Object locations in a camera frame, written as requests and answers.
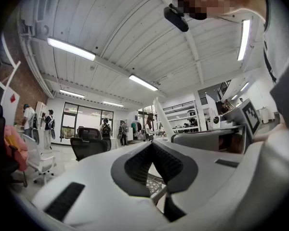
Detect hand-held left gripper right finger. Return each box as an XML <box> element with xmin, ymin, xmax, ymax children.
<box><xmin>152</xmin><ymin>140</ymin><xmax>256</xmax><ymax>230</ymax></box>

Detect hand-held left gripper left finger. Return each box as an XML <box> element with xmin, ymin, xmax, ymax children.
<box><xmin>31</xmin><ymin>140</ymin><xmax>171</xmax><ymax>231</ymax></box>

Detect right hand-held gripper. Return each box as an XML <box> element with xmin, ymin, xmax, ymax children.
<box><xmin>171</xmin><ymin>99</ymin><xmax>261</xmax><ymax>154</ymax></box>

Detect person's right forearm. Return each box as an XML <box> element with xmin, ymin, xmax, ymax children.
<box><xmin>253</xmin><ymin>123</ymin><xmax>287</xmax><ymax>143</ymax></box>

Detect white storage rack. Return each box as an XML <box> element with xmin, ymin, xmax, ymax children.
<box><xmin>162</xmin><ymin>101</ymin><xmax>200</xmax><ymax>133</ymax></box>

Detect black mesh headrest office chair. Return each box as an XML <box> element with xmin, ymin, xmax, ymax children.
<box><xmin>69</xmin><ymin>126</ymin><xmax>112</xmax><ymax>163</ymax></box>

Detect wicker glass-top table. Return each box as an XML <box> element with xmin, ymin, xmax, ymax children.
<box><xmin>146</xmin><ymin>164</ymin><xmax>169</xmax><ymax>206</ymax></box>

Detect black railing staircase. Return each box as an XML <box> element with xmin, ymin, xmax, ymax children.
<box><xmin>216</xmin><ymin>79</ymin><xmax>232</xmax><ymax>101</ymax></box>

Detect white office chair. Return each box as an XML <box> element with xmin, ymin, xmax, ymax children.
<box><xmin>23</xmin><ymin>133</ymin><xmax>56</xmax><ymax>185</ymax></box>

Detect hanging clothes rack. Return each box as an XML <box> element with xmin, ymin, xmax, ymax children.
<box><xmin>131</xmin><ymin>120</ymin><xmax>143</xmax><ymax>139</ymax></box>

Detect white shelf unit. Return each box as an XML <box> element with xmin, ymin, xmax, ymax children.
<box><xmin>35</xmin><ymin>101</ymin><xmax>49</xmax><ymax>129</ymax></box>

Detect pink cloth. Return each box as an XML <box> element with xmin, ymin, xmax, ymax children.
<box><xmin>3</xmin><ymin>125</ymin><xmax>29</xmax><ymax>172</ymax></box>

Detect black padded swivel chair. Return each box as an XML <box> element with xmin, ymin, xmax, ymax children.
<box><xmin>0</xmin><ymin>101</ymin><xmax>28</xmax><ymax>188</ymax></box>

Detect white board with red mark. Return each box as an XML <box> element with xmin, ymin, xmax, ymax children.
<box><xmin>1</xmin><ymin>88</ymin><xmax>20</xmax><ymax>127</ymax></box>

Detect person's grey printed t-shirt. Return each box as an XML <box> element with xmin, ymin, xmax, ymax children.
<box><xmin>262</xmin><ymin>0</ymin><xmax>289</xmax><ymax>134</ymax></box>

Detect white ceiling pipes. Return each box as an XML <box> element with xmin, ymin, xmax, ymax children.
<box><xmin>16</xmin><ymin>18</ymin><xmax>56</xmax><ymax>98</ymax></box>

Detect black head-worn camera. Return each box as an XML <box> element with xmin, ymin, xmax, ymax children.
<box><xmin>163</xmin><ymin>3</ymin><xmax>190</xmax><ymax>33</ymax></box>

